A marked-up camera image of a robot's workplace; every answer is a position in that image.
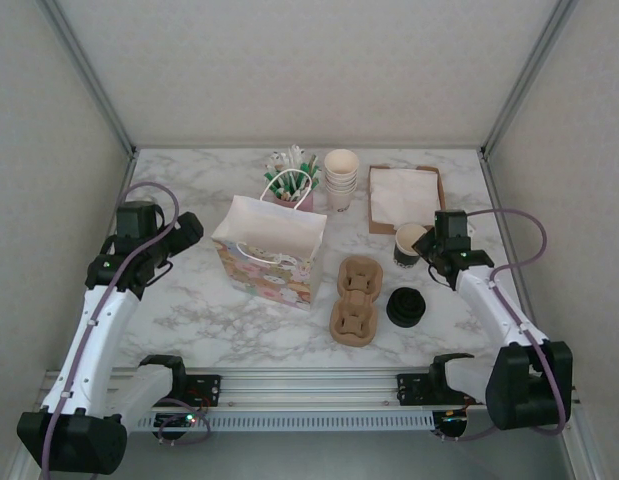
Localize grey slotted cable duct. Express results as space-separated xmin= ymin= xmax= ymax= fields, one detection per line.
xmin=123 ymin=410 xmax=438 ymax=432

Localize black paper coffee cup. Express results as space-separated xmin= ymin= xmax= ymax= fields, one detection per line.
xmin=392 ymin=222 xmax=431 ymax=272

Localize small control circuit board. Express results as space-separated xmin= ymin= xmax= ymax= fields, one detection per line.
xmin=153 ymin=412 xmax=200 ymax=431
xmin=438 ymin=409 xmax=469 ymax=431

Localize cartoon print paper gift bag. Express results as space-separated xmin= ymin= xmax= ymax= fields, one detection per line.
xmin=211 ymin=168 xmax=329 ymax=312

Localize aluminium frame bar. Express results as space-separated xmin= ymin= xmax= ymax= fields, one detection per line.
xmin=558 ymin=429 xmax=606 ymax=480

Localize black plastic cup lid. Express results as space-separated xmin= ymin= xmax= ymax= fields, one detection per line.
xmin=386 ymin=298 xmax=427 ymax=330
xmin=391 ymin=286 xmax=424 ymax=310

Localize brown cardboard tray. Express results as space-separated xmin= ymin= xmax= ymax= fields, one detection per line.
xmin=367 ymin=164 xmax=448 ymax=236

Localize pink holder cup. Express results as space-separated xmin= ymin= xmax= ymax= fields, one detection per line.
xmin=272 ymin=189 xmax=315 ymax=212

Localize white paper napkin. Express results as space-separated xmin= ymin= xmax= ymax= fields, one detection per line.
xmin=371 ymin=167 xmax=440 ymax=225

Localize aluminium corner post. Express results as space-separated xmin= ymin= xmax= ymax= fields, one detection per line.
xmin=41 ymin=0 xmax=138 ymax=159
xmin=479 ymin=0 xmax=580 ymax=161

